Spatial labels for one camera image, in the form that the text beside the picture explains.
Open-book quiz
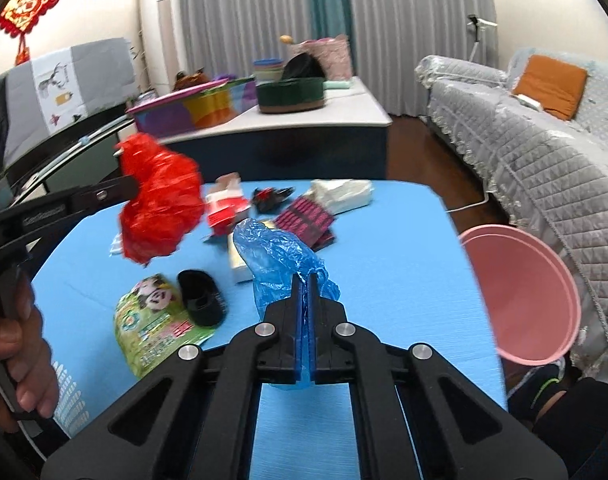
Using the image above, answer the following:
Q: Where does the teal curtain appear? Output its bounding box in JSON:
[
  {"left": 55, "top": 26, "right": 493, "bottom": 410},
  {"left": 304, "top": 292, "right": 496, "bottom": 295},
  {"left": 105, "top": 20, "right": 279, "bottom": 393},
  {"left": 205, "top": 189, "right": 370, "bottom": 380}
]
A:
[{"left": 304, "top": 0, "right": 357, "bottom": 78}]

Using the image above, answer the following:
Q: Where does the pink plastic basin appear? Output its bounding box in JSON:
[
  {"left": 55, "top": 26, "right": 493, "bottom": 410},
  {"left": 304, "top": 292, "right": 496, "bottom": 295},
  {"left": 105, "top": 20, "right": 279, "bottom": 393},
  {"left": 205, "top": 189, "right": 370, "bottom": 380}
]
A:
[{"left": 456, "top": 225, "right": 582, "bottom": 367}]

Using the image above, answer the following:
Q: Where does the black and red snack wrapper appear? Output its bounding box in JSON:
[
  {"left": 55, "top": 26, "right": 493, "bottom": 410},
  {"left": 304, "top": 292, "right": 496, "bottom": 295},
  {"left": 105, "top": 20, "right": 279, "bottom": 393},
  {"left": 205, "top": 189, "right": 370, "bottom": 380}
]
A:
[{"left": 251, "top": 186, "right": 295, "bottom": 212}]

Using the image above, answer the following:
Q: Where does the black television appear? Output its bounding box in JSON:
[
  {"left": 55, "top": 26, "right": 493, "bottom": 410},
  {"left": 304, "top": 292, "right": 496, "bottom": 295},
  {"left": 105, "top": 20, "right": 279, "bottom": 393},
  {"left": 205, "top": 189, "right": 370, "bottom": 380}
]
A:
[{"left": 0, "top": 72, "right": 137, "bottom": 221}]

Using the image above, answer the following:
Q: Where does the white cable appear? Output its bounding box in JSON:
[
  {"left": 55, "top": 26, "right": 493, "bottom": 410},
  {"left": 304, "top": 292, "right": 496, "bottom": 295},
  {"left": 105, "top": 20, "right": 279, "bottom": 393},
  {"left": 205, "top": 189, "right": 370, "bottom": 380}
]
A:
[{"left": 446, "top": 192, "right": 490, "bottom": 213}]

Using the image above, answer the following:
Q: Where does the black oval case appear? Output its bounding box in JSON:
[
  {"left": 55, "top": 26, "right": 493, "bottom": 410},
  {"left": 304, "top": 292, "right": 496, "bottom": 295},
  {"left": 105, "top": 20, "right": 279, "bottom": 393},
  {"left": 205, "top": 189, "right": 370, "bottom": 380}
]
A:
[{"left": 176, "top": 269, "right": 229, "bottom": 330}]

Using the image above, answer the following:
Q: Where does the small white paper box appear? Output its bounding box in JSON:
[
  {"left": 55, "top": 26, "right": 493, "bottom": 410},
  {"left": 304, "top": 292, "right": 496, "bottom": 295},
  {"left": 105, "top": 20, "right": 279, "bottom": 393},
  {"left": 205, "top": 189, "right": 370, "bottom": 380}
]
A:
[{"left": 227, "top": 232, "right": 257, "bottom": 285}]

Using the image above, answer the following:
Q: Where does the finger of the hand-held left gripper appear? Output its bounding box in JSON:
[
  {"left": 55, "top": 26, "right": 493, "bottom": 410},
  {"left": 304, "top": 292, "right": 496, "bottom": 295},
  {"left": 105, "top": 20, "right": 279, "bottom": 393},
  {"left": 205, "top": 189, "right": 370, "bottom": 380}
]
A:
[{"left": 66, "top": 175, "right": 140, "bottom": 216}]

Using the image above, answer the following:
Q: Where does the red and white box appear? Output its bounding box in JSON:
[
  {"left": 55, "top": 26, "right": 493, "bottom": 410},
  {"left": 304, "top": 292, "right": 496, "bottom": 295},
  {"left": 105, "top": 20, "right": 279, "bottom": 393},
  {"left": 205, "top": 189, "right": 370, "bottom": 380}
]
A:
[{"left": 204, "top": 172, "right": 252, "bottom": 241}]

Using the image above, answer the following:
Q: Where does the red knot wall ornament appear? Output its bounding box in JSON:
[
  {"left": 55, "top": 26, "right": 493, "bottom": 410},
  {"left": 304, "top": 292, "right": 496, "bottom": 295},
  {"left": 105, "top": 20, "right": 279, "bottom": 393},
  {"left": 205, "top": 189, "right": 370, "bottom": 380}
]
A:
[{"left": 0, "top": 0, "right": 62, "bottom": 66}]

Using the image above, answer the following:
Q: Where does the grey curtain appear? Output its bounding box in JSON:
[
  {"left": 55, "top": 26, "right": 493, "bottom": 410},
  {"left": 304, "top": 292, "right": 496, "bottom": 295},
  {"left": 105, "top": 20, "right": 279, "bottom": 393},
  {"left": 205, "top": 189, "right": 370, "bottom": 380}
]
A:
[{"left": 171, "top": 0, "right": 500, "bottom": 117}]

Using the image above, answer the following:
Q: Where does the person's leg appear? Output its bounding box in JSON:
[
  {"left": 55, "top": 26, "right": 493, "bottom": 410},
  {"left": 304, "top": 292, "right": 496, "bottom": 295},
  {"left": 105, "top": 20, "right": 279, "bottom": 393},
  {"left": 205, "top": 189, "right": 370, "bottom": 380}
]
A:
[{"left": 531, "top": 375, "right": 608, "bottom": 480}]

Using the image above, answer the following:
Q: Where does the green round tin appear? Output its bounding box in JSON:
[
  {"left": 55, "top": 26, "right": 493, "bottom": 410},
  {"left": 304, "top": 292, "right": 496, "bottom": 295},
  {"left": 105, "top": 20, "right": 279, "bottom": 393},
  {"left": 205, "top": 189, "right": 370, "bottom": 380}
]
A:
[{"left": 256, "top": 77, "right": 327, "bottom": 114}]

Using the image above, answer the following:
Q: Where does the white standing air conditioner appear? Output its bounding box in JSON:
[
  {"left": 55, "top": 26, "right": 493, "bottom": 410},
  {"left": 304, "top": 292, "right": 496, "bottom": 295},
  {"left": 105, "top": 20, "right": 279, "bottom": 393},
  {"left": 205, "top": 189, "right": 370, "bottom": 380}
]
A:
[{"left": 140, "top": 0, "right": 189, "bottom": 96}]

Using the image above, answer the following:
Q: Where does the person's black shoe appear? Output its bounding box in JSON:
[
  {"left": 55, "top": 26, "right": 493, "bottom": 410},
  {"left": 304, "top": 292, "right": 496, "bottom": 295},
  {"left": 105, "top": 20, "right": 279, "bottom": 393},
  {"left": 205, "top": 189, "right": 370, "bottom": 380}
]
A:
[{"left": 508, "top": 364, "right": 569, "bottom": 413}]

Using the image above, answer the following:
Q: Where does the person's left hand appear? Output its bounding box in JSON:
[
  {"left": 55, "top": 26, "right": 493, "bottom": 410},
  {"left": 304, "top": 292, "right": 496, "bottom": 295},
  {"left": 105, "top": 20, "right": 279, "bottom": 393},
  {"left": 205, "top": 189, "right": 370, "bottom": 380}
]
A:
[{"left": 0, "top": 280, "right": 60, "bottom": 433}]

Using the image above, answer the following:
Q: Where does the black hat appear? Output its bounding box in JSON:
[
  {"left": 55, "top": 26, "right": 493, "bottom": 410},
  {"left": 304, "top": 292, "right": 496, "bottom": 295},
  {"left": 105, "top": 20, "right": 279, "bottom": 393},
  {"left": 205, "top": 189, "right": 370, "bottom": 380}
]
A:
[{"left": 281, "top": 53, "right": 326, "bottom": 81}]

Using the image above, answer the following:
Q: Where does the colourful rectangular box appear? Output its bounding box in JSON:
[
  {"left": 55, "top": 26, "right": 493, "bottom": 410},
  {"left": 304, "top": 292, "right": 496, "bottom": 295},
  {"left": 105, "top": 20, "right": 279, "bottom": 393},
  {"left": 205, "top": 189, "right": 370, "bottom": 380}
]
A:
[{"left": 126, "top": 77, "right": 259, "bottom": 136}]

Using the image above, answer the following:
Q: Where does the blue mat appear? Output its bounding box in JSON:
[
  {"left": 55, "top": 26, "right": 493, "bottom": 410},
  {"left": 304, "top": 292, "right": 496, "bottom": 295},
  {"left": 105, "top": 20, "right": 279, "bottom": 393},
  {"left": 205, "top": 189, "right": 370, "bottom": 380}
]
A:
[{"left": 21, "top": 179, "right": 509, "bottom": 480}]

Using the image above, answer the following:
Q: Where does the orange cushion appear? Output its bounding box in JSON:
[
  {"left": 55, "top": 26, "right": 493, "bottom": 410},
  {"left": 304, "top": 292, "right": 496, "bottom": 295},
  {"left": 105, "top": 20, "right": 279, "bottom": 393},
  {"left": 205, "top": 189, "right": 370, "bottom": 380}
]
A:
[{"left": 511, "top": 54, "right": 589, "bottom": 122}]

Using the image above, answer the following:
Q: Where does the grey printed cover cloth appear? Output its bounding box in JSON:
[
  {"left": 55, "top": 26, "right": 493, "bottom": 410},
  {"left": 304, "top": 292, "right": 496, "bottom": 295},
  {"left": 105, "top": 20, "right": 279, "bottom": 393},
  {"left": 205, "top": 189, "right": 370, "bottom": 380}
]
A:
[{"left": 4, "top": 37, "right": 139, "bottom": 161}]

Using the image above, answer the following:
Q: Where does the white stand with camera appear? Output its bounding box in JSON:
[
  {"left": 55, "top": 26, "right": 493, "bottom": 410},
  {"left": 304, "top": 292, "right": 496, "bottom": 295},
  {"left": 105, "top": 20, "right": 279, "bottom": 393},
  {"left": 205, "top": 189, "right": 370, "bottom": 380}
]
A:
[{"left": 466, "top": 12, "right": 499, "bottom": 61}]

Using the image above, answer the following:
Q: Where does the green snack packet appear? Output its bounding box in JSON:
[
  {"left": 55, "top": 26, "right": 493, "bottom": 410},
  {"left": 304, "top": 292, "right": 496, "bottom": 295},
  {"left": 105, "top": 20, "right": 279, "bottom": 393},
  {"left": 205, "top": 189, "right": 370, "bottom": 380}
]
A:
[{"left": 114, "top": 274, "right": 217, "bottom": 380}]

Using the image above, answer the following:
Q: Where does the stack of plastic bowls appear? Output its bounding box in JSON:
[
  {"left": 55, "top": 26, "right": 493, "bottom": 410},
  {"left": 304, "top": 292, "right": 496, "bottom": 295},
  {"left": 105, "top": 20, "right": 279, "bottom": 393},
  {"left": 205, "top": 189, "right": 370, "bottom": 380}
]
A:
[{"left": 253, "top": 58, "right": 285, "bottom": 84}]

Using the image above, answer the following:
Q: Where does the blue plastic bag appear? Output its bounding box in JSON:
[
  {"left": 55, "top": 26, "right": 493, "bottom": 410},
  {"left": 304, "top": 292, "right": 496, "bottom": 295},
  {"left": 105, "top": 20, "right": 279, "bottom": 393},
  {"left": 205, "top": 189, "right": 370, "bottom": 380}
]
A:
[{"left": 232, "top": 218, "right": 342, "bottom": 391}]

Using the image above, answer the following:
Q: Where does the red plastic bag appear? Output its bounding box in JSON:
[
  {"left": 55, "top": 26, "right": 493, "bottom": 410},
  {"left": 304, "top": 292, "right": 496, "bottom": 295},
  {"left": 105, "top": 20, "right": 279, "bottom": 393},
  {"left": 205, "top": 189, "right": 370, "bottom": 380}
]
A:
[{"left": 114, "top": 132, "right": 207, "bottom": 266}]

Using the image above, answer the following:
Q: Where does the dark red striped packet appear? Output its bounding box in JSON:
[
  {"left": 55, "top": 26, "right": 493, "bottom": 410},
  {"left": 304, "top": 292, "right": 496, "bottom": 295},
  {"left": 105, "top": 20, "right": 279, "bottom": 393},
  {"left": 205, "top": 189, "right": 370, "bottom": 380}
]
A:
[{"left": 273, "top": 196, "right": 337, "bottom": 253}]

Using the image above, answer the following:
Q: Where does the grey quilted sofa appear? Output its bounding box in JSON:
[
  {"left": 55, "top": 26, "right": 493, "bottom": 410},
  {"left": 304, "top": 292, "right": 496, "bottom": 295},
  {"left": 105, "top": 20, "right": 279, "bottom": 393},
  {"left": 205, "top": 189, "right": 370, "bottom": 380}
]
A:
[{"left": 415, "top": 47, "right": 608, "bottom": 391}]

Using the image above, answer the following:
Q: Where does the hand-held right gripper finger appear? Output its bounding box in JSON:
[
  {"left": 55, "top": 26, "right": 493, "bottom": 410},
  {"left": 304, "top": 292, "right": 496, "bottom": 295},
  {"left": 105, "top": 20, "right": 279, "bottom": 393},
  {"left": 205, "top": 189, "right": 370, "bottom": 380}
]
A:
[
  {"left": 38, "top": 272, "right": 310, "bottom": 480},
  {"left": 310, "top": 272, "right": 568, "bottom": 480}
]

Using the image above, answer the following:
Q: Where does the pale paper napkin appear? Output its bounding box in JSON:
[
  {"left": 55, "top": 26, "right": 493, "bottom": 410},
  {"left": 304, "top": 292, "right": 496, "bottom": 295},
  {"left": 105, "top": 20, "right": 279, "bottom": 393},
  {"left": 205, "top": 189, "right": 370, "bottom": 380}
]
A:
[{"left": 304, "top": 179, "right": 375, "bottom": 216}]

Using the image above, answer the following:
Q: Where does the white and navy coffee table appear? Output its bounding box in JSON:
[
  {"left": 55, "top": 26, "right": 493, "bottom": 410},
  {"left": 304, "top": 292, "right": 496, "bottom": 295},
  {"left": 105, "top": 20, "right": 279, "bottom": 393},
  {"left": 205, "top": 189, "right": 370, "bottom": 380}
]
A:
[{"left": 154, "top": 76, "right": 393, "bottom": 183}]

